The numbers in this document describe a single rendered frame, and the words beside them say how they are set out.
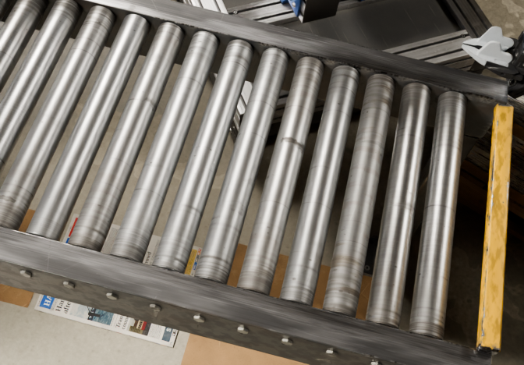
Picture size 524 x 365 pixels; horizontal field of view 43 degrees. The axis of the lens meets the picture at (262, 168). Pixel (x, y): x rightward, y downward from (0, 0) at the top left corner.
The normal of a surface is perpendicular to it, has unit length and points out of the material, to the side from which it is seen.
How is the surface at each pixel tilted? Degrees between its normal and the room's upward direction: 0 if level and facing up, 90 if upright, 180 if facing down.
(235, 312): 0
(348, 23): 0
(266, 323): 0
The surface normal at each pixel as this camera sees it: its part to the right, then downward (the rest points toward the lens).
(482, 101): -0.23, 0.84
